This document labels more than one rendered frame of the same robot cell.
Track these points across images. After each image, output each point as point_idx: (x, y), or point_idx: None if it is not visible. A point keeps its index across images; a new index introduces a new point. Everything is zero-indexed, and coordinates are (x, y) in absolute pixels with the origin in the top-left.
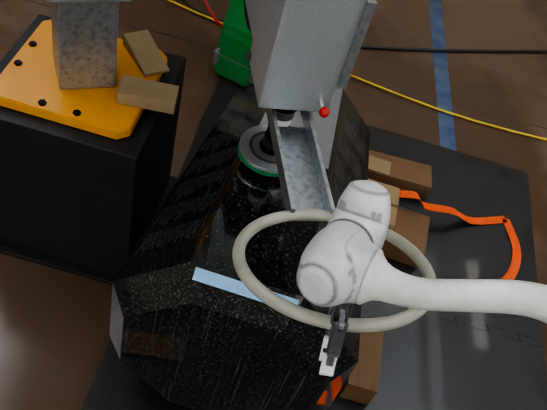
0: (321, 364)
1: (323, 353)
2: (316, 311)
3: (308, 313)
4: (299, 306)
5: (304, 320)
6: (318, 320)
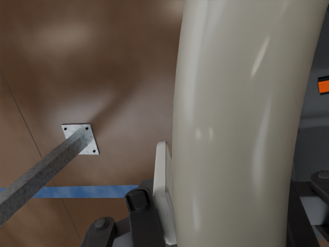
0: (162, 155)
1: (163, 177)
2: (262, 201)
3: (210, 136)
4: (298, 26)
5: (173, 107)
6: (184, 224)
